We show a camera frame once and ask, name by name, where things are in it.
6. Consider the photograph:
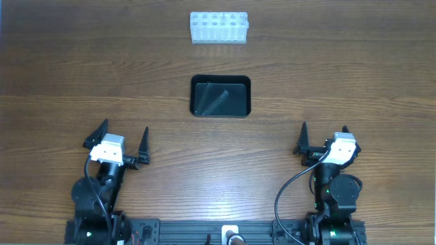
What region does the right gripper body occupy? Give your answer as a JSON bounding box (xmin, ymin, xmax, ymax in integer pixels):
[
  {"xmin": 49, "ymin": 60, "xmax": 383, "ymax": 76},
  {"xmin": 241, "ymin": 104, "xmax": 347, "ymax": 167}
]
[{"xmin": 300, "ymin": 145, "xmax": 328, "ymax": 167}]

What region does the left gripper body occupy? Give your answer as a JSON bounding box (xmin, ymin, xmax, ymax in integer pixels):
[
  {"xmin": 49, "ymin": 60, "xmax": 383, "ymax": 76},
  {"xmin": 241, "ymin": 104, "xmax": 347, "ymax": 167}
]
[{"xmin": 121, "ymin": 154, "xmax": 142, "ymax": 171}]

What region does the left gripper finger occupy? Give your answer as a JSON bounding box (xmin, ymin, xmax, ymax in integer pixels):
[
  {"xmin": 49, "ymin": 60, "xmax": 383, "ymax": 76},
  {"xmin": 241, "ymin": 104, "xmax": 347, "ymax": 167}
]
[
  {"xmin": 137, "ymin": 126, "xmax": 152, "ymax": 166},
  {"xmin": 82, "ymin": 118, "xmax": 110, "ymax": 150}
]

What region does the black tray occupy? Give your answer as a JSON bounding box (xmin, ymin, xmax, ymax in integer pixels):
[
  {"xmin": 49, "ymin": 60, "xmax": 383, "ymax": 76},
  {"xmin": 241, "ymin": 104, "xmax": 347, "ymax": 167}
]
[{"xmin": 189, "ymin": 74, "xmax": 252, "ymax": 119}]

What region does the clear test tube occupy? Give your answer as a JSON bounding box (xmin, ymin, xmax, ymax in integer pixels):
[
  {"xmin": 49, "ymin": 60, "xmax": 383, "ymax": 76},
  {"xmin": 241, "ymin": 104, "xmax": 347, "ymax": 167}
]
[
  {"xmin": 196, "ymin": 82, "xmax": 213, "ymax": 115},
  {"xmin": 203, "ymin": 89, "xmax": 230, "ymax": 116}
]

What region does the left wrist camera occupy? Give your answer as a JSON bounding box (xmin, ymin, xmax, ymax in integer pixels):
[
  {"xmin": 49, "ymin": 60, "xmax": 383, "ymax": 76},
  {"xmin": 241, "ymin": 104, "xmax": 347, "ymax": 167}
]
[{"xmin": 89, "ymin": 133, "xmax": 127, "ymax": 167}]

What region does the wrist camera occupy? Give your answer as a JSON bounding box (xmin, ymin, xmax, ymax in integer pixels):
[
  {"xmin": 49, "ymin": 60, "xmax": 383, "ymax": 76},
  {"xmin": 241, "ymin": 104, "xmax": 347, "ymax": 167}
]
[
  {"xmin": 324, "ymin": 131, "xmax": 357, "ymax": 166},
  {"xmin": 89, "ymin": 133, "xmax": 127, "ymax": 167}
]

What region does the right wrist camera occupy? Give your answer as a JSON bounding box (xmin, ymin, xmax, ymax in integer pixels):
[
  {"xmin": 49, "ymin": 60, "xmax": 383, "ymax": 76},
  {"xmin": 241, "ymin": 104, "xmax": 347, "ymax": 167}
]
[{"xmin": 324, "ymin": 131, "xmax": 357, "ymax": 166}]

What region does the black cable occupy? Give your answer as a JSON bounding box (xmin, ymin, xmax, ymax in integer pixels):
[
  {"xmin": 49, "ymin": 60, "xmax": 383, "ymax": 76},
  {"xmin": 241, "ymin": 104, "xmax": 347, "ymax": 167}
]
[
  {"xmin": 274, "ymin": 149, "xmax": 331, "ymax": 245},
  {"xmin": 83, "ymin": 155, "xmax": 115, "ymax": 245}
]

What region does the mounting rail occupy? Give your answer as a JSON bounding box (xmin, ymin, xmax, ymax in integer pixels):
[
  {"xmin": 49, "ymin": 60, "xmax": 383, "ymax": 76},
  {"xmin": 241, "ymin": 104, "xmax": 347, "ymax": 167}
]
[{"xmin": 64, "ymin": 217, "xmax": 367, "ymax": 245}]

